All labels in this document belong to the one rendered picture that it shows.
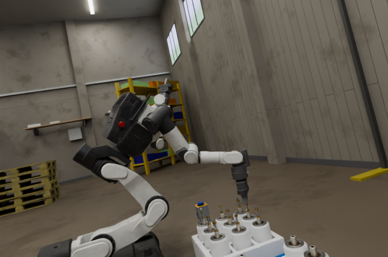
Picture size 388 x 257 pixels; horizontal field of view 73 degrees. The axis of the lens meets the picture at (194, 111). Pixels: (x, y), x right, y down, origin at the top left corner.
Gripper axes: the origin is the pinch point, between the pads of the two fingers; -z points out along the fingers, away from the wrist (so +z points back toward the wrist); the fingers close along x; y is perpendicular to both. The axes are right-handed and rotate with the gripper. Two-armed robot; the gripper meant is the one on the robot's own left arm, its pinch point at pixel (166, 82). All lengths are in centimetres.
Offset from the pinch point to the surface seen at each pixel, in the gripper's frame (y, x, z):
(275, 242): 6, 86, 101
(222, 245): 20, 63, 106
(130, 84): -307, -326, -190
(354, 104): -158, 142, -41
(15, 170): -161, -422, 62
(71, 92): -416, -697, -252
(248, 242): 11, 74, 103
